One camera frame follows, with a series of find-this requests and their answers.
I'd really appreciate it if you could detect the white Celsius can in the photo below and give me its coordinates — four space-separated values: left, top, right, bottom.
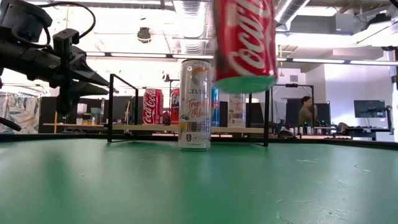
178 58 213 152
228 92 246 128

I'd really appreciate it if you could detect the black ceiling fixture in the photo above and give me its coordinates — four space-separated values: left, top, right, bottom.
136 27 152 44

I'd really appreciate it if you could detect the silver air duct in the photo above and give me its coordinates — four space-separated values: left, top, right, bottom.
275 0 312 26

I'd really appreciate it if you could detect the black partition panel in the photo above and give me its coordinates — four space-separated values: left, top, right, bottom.
39 96 144 134

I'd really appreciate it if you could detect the orange Fanta can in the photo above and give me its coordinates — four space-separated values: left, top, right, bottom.
170 88 181 125

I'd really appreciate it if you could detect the green table mat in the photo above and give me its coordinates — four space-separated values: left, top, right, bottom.
0 138 398 224

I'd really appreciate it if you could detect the blue silver energy drink can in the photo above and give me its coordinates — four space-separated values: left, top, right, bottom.
211 86 220 127

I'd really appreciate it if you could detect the white container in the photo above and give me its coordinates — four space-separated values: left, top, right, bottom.
76 103 88 125

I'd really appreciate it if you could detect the person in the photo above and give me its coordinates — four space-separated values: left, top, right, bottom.
297 95 318 127

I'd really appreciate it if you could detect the wooden shelf with black frame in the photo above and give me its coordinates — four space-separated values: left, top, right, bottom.
107 73 271 147

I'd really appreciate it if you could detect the patterned partition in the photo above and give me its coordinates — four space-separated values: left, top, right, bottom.
0 91 41 134

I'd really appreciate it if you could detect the black metal table frame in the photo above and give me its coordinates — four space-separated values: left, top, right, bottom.
0 133 398 151

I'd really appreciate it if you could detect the thin black rectangular frame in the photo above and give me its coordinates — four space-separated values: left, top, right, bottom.
271 83 315 125

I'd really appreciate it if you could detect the ceiling light strip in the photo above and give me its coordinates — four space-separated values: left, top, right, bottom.
86 52 215 59
276 57 398 65

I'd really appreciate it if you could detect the ribbed air duct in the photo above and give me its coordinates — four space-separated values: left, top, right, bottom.
172 0 214 55

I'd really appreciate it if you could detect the black camera cable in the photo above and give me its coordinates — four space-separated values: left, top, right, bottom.
39 1 96 41

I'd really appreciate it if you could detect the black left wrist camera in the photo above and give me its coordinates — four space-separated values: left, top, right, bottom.
0 0 53 43

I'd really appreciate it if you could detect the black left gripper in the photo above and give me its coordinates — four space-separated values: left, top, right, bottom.
0 28 109 115

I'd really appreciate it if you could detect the red Coca-Cola can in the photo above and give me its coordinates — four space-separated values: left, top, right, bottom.
142 88 165 125
212 0 279 95

